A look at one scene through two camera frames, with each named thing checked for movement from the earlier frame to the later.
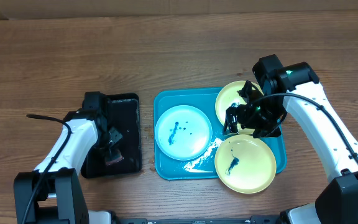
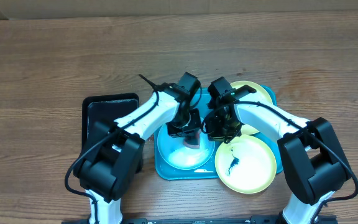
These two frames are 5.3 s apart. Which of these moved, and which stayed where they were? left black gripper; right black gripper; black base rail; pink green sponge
Moved: left black gripper; pink green sponge; right black gripper
Stayed: black base rail
